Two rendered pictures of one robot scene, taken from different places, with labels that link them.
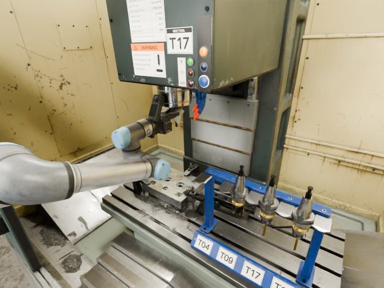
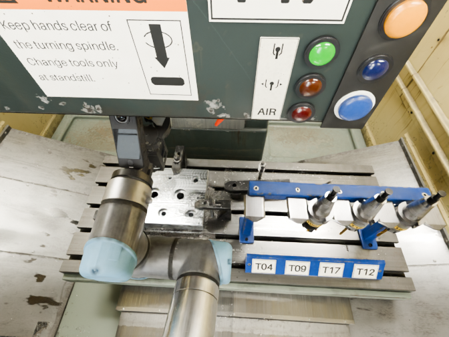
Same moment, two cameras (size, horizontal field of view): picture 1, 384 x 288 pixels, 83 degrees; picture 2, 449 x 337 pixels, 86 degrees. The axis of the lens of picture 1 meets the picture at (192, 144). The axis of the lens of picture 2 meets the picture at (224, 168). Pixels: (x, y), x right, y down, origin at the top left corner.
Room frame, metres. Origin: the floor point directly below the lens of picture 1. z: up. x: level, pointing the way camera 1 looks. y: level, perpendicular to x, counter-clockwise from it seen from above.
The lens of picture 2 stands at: (0.57, 0.16, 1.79)
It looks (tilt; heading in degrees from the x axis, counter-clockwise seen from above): 56 degrees down; 327
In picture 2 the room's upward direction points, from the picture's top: 1 degrees counter-clockwise
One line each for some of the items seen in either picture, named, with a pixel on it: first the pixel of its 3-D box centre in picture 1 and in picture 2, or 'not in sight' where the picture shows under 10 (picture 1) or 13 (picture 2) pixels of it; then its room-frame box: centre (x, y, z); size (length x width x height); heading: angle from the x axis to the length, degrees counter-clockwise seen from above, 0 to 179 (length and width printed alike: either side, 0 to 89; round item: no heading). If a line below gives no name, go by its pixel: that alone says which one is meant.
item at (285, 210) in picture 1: (284, 210); (386, 214); (0.55, -0.31, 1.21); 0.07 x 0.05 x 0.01; 144
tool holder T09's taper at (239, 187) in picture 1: (240, 182); (325, 203); (0.65, -0.17, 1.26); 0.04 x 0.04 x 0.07
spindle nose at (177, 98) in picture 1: (174, 90); not in sight; (1.00, 0.07, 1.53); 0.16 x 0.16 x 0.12
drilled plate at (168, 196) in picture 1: (174, 185); (168, 196); (1.05, 0.11, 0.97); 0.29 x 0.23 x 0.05; 54
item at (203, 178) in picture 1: (202, 178); (254, 208); (0.75, -0.04, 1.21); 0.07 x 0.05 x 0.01; 144
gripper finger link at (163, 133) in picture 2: (170, 115); (158, 128); (0.92, 0.09, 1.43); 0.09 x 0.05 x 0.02; 130
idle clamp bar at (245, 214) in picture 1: (231, 204); (256, 188); (0.90, -0.20, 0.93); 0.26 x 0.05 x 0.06; 59
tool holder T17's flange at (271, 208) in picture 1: (268, 203); (363, 212); (0.59, -0.26, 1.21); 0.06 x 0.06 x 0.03
